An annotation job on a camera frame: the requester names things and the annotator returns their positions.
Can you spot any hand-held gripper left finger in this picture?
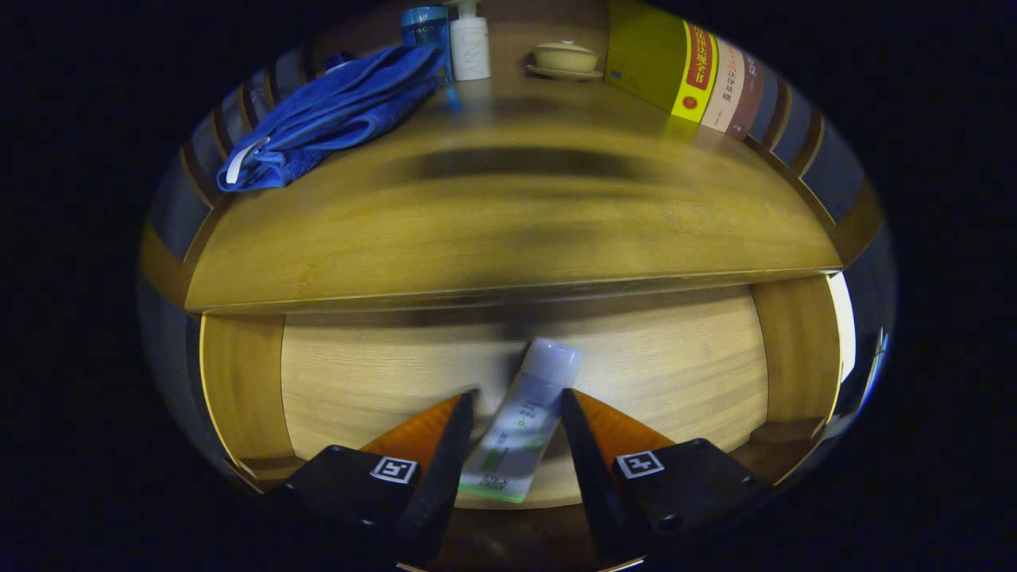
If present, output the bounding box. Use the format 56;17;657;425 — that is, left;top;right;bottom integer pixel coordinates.
266;389;475;569

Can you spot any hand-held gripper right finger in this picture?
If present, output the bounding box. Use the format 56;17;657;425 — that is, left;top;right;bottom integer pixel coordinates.
560;388;775;561

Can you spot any white squeeze tube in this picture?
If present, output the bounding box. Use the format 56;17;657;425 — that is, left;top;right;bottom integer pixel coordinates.
458;338;585;504

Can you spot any wooden drawer with black knob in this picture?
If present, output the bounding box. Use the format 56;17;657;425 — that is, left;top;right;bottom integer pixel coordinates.
197;272;843;572

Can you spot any wooden countertop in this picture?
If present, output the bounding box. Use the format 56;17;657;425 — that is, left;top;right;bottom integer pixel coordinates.
184;75;843;315

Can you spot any wooden cabinet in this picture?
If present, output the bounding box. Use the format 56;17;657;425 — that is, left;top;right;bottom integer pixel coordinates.
137;0;895;319

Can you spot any folded blue towel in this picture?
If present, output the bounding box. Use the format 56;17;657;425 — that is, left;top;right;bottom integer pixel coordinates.
216;44;446;193

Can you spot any brown book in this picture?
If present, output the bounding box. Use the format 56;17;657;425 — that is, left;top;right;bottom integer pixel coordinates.
725;54;768;142

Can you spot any orange and white book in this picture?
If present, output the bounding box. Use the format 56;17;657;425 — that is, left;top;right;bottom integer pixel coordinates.
699;38;748;134

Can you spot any beige lidded teacup with saucer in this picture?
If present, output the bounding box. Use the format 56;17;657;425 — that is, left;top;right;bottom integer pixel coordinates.
526;41;605;81

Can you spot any yellow book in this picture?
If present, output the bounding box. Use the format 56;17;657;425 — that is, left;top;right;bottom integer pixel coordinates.
604;0;720;124

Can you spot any white pump bottle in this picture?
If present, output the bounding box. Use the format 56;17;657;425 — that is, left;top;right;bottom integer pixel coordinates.
445;0;492;82

